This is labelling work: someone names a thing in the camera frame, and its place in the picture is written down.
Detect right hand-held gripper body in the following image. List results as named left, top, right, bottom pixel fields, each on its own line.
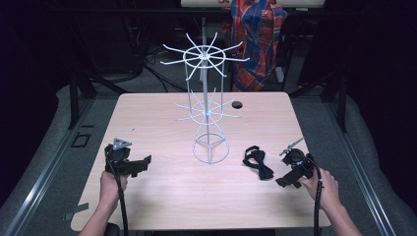
left=278, top=137, right=318, bottom=180

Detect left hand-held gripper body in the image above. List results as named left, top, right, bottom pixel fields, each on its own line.
left=103, top=138, right=134, bottom=177

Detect black bow tie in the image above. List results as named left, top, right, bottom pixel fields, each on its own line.
left=242, top=145, right=275, bottom=182

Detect person's right hand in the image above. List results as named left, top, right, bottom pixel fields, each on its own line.
left=297, top=167, right=340, bottom=212

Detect person's left hand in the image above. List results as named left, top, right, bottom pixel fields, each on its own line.
left=98, top=169, right=131, bottom=210

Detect grey tape strip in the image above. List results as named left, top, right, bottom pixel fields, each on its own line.
left=61, top=202, right=90, bottom=222

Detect black metal stand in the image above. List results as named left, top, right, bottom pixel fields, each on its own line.
left=287, top=70, right=349, bottom=134
left=66, top=64, right=130, bottom=131

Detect red blue plaid cloth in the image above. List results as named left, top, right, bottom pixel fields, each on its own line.
left=221, top=0, right=289, bottom=93

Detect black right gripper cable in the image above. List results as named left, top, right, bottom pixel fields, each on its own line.
left=306, top=156, right=327, bottom=236

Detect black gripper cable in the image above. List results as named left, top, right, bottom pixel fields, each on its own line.
left=306, top=156, right=327, bottom=236
left=105, top=152, right=130, bottom=236

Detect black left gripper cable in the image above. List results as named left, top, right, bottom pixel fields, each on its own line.
left=105, top=152, right=130, bottom=236

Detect aluminium floor rail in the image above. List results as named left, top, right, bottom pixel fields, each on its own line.
left=324, top=99, right=399, bottom=236
left=2, top=97, right=96, bottom=236

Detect black floor cables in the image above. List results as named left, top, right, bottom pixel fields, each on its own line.
left=124, top=13, right=188, bottom=93

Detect white wire display rack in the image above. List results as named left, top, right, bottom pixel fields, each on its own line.
left=159, top=31, right=251, bottom=164

